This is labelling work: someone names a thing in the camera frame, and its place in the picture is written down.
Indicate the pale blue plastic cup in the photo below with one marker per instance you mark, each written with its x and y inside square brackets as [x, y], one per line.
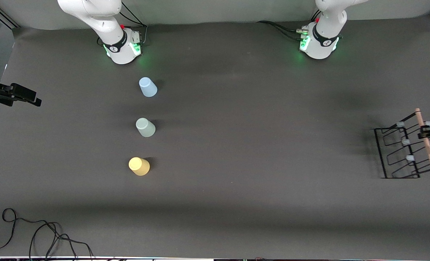
[148, 87]

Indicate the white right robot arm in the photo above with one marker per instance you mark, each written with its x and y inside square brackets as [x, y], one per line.
[91, 14]

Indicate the pale green plastic cup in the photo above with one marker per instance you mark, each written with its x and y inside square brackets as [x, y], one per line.
[145, 127]

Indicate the yellow plastic cup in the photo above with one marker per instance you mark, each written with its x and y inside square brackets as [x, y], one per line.
[139, 166]

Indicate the dark metal frame rail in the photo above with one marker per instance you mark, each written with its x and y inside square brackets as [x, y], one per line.
[2, 16]

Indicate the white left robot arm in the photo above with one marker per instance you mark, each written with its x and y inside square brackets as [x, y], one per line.
[325, 21]

